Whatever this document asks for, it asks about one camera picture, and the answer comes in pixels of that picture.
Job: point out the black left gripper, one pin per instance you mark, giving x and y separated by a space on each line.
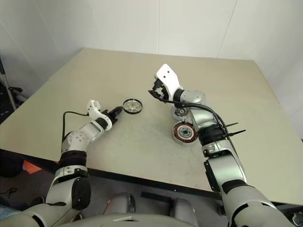
111 115

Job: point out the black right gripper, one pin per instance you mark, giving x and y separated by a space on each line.
164 93

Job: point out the black rimmed silver rotor wheel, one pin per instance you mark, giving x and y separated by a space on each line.
133 106

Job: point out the silver motor housing copper windings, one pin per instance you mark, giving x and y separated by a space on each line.
184 133

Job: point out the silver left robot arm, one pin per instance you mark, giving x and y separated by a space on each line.
75 139

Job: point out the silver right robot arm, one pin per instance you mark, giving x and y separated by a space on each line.
225 165

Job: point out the black zip tie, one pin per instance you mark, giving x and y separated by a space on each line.
233 124
237 132

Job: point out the grey rounded leg cover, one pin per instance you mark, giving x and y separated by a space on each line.
120 203
183 208

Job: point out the black flat bar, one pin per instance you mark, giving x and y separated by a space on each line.
156 197

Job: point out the orange object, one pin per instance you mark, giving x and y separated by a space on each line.
32 168

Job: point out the grey robot torso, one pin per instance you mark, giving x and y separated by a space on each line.
130 221

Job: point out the silver tripod stand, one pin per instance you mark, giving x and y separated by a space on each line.
8 91

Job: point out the dark shoe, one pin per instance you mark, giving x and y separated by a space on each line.
38 201

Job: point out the black round bag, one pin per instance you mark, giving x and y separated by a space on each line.
9 165

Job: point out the blue cloth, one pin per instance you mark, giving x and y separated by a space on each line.
8 211

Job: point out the dark grey floor object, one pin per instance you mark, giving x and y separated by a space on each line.
297 218

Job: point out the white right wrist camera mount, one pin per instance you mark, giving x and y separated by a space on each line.
168 75

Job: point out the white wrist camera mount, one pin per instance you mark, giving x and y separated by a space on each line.
168 75
94 112

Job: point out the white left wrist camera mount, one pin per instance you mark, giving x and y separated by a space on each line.
94 112

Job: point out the black table frame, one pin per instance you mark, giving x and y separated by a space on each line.
142 179

